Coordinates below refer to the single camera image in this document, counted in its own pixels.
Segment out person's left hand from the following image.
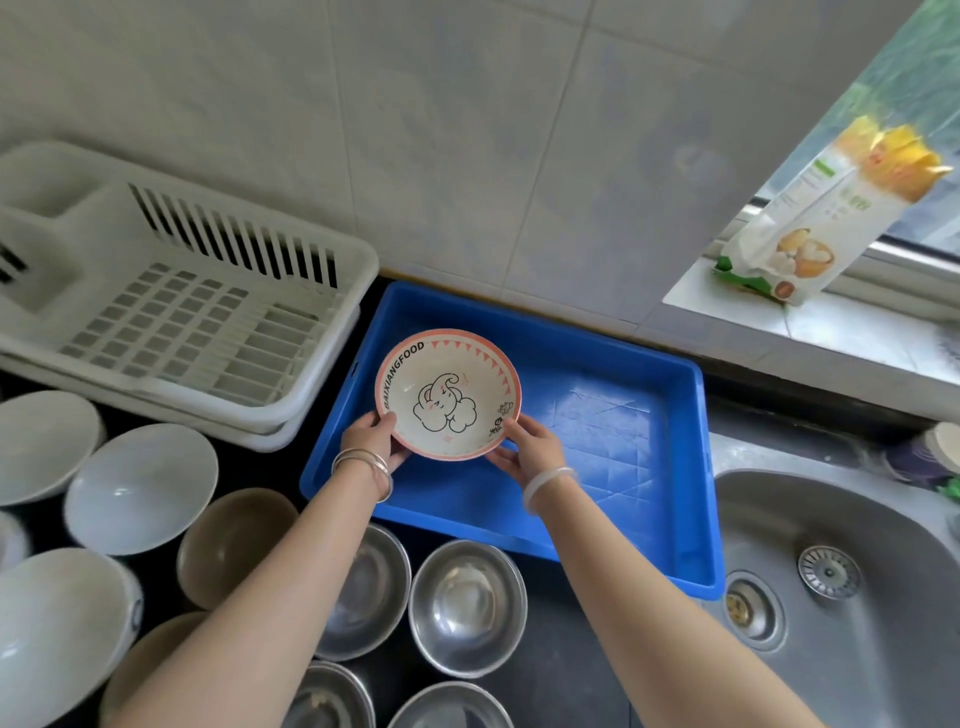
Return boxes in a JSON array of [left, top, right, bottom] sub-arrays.
[[340, 410, 412, 475]]

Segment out person's right hand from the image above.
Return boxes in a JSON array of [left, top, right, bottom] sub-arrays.
[[483, 412, 570, 490]]

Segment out pink-rimmed cartoon elephant bowl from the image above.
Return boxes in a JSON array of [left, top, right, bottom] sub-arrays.
[[374, 328, 523, 462]]

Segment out person's right forearm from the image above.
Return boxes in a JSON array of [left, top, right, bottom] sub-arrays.
[[534, 475, 826, 728]]

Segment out person's left forearm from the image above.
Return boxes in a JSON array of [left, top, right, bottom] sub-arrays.
[[111, 456, 393, 728]]

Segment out silver bangles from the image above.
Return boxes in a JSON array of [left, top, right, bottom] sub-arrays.
[[331, 447, 396, 504]]

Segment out white jade bangle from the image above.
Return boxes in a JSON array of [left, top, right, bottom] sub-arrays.
[[521, 465, 581, 517]]

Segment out blue plastic tray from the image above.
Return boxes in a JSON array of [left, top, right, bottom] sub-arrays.
[[299, 281, 727, 602]]

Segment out white drip tray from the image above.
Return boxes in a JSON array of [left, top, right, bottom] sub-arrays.
[[0, 303, 363, 454]]

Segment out stainless steel bowl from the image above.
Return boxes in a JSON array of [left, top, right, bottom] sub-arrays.
[[408, 539, 529, 681], [314, 522, 413, 663], [280, 660, 377, 728], [385, 680, 516, 728]]

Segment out beige ceramic bowl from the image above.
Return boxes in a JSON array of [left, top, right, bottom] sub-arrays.
[[176, 487, 300, 611], [99, 610, 213, 728]]

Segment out white plastic dish rack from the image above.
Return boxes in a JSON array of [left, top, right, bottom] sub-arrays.
[[0, 140, 381, 437]]

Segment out white ceramic bowl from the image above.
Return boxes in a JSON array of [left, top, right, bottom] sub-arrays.
[[63, 423, 220, 558], [0, 547, 144, 728], [0, 390, 107, 508], [0, 510, 32, 573]]

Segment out metal sink overflow fitting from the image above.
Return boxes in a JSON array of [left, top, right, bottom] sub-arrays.
[[723, 570, 788, 653]]

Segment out metal sink drain strainer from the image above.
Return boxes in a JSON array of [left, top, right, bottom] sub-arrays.
[[796, 544, 863, 602]]

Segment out white and yellow food bag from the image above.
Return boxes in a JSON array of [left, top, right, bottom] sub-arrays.
[[711, 114, 954, 308]]

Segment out purple bottle with white cap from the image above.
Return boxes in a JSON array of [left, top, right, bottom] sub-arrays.
[[880, 421, 960, 489]]

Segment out stainless steel sink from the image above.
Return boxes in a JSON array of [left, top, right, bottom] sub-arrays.
[[703, 430, 960, 728]]

